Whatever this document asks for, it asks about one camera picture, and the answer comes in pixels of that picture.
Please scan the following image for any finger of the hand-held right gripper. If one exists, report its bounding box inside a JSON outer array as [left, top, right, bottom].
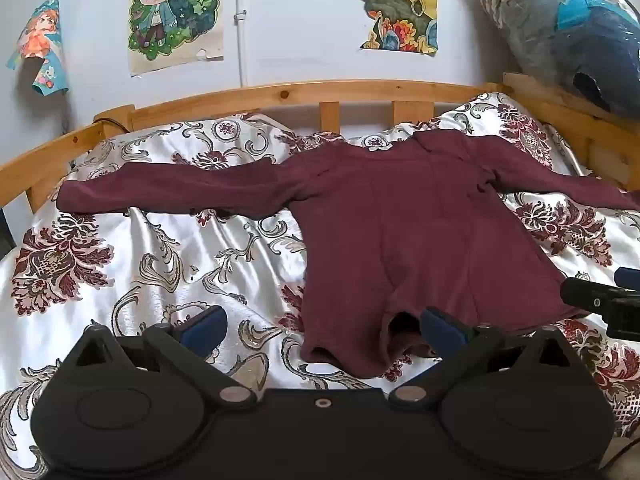
[[560, 276, 640, 342], [614, 266, 640, 292]]

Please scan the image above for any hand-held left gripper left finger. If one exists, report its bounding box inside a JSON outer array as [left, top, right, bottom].
[[61, 305, 259, 408]]

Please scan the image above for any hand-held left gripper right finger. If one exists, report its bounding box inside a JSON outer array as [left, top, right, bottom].
[[389, 307, 582, 407]]

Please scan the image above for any maroon long-sleeve sweater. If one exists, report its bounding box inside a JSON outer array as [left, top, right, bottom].
[[56, 130, 640, 378]]

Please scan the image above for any floral satin bedspread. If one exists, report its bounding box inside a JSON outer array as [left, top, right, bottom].
[[0, 92, 640, 478]]

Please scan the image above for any plastic-wrapped bedding bundle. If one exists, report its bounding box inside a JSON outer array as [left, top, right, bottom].
[[479, 0, 640, 113]]

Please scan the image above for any black cable behind bed frame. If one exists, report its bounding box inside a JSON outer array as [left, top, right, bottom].
[[60, 117, 130, 135]]

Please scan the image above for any wooden bed frame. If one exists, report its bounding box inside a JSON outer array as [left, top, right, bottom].
[[0, 72, 640, 216]]

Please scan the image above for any white wall pipe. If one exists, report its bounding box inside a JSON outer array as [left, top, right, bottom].
[[234, 0, 250, 87]]

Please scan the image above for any blond cartoon figure wall poster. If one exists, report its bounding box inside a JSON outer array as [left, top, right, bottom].
[[127, 0, 224, 77]]

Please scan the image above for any landscape wall poster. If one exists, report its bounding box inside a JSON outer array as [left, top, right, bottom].
[[346, 0, 440, 54]]

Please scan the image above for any orange-haired cartoon figure wall poster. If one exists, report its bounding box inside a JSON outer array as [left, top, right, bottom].
[[6, 0, 69, 96]]

